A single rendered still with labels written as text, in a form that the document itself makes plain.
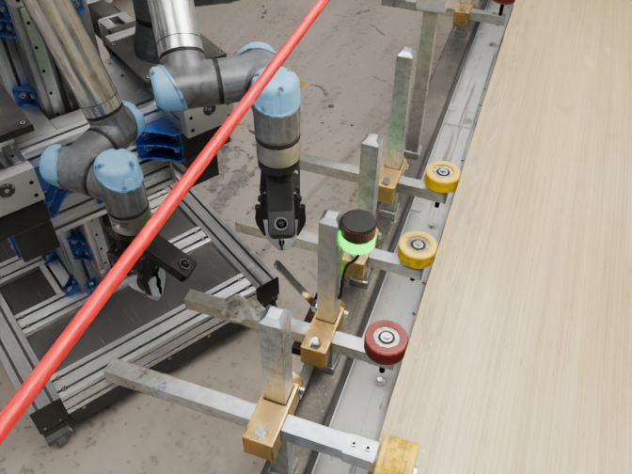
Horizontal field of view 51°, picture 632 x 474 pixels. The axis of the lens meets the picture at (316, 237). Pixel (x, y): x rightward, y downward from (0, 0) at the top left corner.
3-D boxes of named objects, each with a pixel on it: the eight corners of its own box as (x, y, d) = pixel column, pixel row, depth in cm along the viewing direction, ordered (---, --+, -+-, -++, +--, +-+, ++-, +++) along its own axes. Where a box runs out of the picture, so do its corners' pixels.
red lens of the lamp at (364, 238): (335, 239, 110) (336, 229, 108) (346, 215, 114) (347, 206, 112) (370, 247, 108) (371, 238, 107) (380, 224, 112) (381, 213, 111)
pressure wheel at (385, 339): (355, 381, 127) (359, 345, 119) (368, 348, 133) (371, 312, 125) (396, 393, 126) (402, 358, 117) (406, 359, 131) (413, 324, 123)
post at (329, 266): (316, 379, 144) (318, 218, 110) (321, 366, 146) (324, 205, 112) (331, 384, 143) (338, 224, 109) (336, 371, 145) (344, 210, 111)
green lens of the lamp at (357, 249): (335, 249, 112) (335, 240, 110) (345, 226, 116) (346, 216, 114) (369, 258, 110) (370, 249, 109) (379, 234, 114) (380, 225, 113)
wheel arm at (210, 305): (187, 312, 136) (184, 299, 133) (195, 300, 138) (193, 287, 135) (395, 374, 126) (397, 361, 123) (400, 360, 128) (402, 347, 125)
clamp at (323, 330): (300, 361, 128) (299, 346, 124) (323, 309, 137) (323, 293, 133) (327, 370, 126) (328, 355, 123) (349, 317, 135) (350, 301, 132)
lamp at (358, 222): (332, 310, 124) (336, 228, 108) (341, 289, 127) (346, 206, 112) (362, 319, 122) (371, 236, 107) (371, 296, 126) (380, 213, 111)
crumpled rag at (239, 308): (214, 317, 130) (213, 309, 128) (229, 292, 135) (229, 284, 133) (257, 329, 128) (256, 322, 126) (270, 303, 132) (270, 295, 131)
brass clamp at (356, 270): (338, 274, 145) (339, 258, 142) (355, 232, 154) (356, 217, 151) (365, 281, 144) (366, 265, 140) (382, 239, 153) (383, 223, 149)
